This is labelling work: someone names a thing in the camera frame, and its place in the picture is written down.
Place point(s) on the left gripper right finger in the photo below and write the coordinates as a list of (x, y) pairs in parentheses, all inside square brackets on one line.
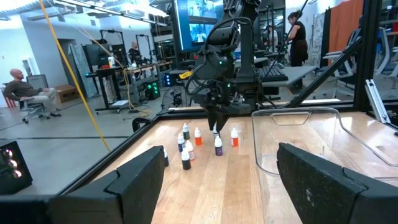
[(311, 186)]

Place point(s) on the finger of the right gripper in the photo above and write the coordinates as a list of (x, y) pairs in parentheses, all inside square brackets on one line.
[(224, 119), (212, 118)]

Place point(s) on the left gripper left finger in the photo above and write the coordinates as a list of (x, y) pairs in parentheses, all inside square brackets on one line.
[(136, 186)]

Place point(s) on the small red-orange food coloring bottle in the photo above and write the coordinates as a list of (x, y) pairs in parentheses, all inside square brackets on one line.
[(234, 139)]

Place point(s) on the small orange food coloring bottle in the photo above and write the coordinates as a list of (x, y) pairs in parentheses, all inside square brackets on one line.
[(198, 138), (190, 152)]

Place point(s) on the small purple food coloring bottle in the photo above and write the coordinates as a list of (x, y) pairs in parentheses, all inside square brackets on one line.
[(218, 147)]

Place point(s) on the small green food coloring bottle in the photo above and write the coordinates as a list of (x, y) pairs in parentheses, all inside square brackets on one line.
[(186, 132)]

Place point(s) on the small dark food coloring bottle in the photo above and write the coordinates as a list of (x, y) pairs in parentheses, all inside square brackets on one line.
[(166, 159)]

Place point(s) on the small blue food coloring bottle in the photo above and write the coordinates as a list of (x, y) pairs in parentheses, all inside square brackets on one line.
[(181, 143)]

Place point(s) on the clear plastic bin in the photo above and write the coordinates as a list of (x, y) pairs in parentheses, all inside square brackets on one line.
[(264, 140)]

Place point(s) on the small black food coloring bottle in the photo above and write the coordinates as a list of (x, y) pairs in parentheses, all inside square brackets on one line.
[(186, 161)]

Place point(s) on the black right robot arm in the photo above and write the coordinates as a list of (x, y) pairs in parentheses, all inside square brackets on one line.
[(247, 46)]

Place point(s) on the black floor fan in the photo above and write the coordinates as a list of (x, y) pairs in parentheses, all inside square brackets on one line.
[(174, 98)]

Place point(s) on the large blue display screen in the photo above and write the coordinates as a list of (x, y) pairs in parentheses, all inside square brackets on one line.
[(192, 25)]

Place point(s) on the green-lit computer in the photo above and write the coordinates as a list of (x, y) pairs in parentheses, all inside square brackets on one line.
[(152, 88)]

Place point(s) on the dark gray desk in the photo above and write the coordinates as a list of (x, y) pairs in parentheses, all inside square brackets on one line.
[(298, 73)]

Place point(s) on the standing person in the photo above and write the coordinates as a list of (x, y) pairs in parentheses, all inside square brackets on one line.
[(298, 37)]

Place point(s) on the black equipment desk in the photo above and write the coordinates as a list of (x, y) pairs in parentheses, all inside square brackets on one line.
[(105, 71)]

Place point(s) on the cardboard box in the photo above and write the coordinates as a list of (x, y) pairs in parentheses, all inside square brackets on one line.
[(66, 93)]

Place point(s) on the black lit PC case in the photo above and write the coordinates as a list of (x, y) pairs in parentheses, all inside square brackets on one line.
[(14, 168)]

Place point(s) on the white office chair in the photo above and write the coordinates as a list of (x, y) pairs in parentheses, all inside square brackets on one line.
[(340, 56), (385, 53)]

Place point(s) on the gray office chair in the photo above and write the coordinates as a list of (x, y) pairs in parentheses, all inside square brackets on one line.
[(32, 109)]

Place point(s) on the orange partition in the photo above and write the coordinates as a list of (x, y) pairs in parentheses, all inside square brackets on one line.
[(345, 25)]

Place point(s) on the gray monitor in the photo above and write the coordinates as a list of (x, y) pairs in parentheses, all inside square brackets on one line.
[(37, 81)]

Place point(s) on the seated person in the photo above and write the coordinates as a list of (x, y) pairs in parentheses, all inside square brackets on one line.
[(25, 90)]

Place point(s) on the silver aluminium bracket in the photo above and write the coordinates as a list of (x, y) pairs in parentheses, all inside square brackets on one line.
[(376, 99)]

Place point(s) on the black aluminium frame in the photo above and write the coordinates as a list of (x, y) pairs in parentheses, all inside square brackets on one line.
[(368, 62)]

